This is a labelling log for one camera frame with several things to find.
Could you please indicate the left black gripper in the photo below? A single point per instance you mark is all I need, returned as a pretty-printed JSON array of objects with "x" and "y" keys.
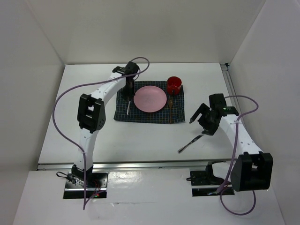
[{"x": 127, "y": 93}]

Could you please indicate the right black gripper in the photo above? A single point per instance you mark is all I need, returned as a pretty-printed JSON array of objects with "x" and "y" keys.
[{"x": 204, "y": 109}]

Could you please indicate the pink plastic plate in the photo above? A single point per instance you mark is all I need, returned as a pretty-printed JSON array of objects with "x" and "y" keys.
[{"x": 150, "y": 99}]

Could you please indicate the brown wooden spoon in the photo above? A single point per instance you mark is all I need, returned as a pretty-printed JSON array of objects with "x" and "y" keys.
[{"x": 170, "y": 105}]

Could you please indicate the red mug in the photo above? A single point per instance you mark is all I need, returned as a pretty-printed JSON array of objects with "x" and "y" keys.
[{"x": 173, "y": 85}]

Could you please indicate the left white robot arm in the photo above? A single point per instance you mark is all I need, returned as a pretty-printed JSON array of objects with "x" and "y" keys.
[{"x": 91, "y": 115}]

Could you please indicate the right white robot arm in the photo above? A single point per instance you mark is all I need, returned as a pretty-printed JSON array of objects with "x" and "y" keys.
[{"x": 250, "y": 168}]

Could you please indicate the silver table knife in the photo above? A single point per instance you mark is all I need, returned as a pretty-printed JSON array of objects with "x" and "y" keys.
[{"x": 191, "y": 142}]

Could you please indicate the aluminium rail front edge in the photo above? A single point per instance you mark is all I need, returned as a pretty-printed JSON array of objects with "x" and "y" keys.
[{"x": 134, "y": 165}]

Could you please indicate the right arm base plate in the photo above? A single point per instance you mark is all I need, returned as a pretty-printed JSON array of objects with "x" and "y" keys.
[{"x": 204, "y": 183}]

